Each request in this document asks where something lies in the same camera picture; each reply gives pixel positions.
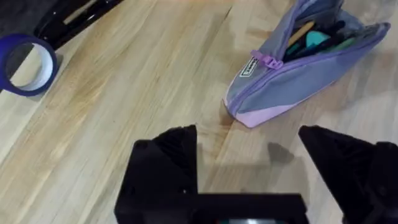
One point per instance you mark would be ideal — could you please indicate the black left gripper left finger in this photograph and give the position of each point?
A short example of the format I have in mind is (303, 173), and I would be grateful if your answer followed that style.
(161, 174)

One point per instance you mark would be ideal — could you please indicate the blue tape roll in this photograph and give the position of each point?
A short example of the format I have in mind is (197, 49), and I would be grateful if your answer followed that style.
(6, 62)

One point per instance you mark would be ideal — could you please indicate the black glossy bar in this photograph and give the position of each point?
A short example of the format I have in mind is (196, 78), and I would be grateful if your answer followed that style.
(68, 21)

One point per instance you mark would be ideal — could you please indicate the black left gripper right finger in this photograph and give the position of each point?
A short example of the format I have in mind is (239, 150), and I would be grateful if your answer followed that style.
(357, 177)

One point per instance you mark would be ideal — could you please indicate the purple grey zip bag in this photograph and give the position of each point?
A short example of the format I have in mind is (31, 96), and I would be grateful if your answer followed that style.
(289, 84)

